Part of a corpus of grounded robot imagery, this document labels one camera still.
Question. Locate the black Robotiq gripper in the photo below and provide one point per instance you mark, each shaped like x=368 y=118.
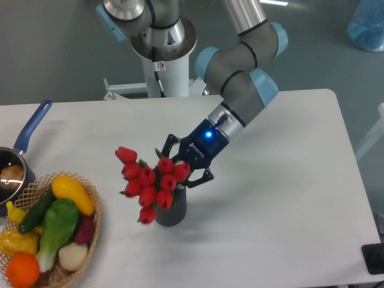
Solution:
x=198 y=149

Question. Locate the red tulip bouquet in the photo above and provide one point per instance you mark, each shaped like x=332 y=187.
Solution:
x=150 y=185

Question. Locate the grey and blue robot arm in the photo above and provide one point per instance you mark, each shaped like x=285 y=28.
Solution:
x=236 y=75

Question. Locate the dark grey ribbed vase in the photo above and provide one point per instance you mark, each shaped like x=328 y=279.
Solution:
x=177 y=210

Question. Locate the purple red onion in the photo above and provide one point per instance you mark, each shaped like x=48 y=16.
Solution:
x=85 y=230

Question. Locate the yellow squash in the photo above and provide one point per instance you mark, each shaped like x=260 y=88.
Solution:
x=65 y=187

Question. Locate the green bok choy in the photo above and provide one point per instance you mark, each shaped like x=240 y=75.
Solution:
x=59 y=224

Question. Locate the white garlic bulb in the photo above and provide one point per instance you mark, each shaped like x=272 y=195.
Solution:
x=72 y=256

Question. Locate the dark green cucumber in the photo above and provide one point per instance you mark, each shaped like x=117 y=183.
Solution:
x=35 y=215

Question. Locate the brown bread roll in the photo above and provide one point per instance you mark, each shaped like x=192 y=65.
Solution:
x=12 y=177

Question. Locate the yellow banana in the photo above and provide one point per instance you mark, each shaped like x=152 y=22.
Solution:
x=15 y=215

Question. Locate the yellow orange gourd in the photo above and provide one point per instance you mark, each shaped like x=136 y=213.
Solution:
x=13 y=243

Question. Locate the orange fruit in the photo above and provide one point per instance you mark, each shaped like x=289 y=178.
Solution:
x=23 y=270

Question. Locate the black device at edge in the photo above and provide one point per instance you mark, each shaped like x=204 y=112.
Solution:
x=373 y=257

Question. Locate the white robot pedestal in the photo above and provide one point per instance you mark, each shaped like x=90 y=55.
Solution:
x=165 y=55

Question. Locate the blue handled saucepan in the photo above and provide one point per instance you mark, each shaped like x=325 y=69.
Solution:
x=15 y=155

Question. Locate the white frame at right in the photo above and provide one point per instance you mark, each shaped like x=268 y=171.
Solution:
x=371 y=137

